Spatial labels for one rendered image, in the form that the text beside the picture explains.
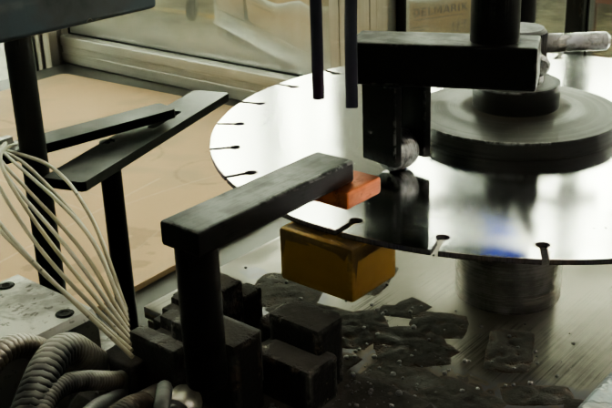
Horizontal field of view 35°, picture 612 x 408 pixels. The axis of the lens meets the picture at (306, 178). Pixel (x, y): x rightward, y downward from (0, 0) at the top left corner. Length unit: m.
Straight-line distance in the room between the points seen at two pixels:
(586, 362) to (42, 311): 0.27
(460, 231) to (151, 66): 1.05
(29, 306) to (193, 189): 0.51
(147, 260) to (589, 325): 0.43
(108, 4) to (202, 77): 0.79
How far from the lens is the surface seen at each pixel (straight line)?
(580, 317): 0.55
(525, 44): 0.44
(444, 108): 0.53
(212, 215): 0.35
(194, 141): 1.14
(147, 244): 0.88
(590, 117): 0.52
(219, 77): 1.33
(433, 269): 0.60
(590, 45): 0.53
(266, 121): 0.55
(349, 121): 0.54
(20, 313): 0.50
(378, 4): 1.12
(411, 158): 0.46
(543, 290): 0.55
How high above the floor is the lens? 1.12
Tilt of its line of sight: 21 degrees down
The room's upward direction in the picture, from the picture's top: 2 degrees counter-clockwise
